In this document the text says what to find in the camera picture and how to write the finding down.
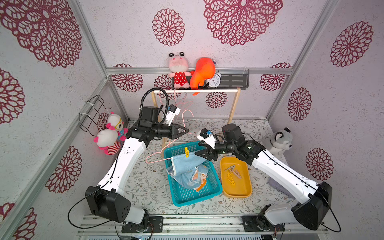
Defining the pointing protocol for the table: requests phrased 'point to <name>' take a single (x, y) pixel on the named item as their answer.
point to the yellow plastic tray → (235, 176)
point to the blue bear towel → (183, 166)
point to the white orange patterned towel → (203, 178)
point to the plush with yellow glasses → (115, 122)
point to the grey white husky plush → (280, 141)
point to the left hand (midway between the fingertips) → (187, 132)
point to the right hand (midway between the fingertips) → (197, 146)
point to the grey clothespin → (232, 167)
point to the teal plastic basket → (182, 196)
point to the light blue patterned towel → (187, 180)
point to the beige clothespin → (237, 173)
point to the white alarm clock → (215, 81)
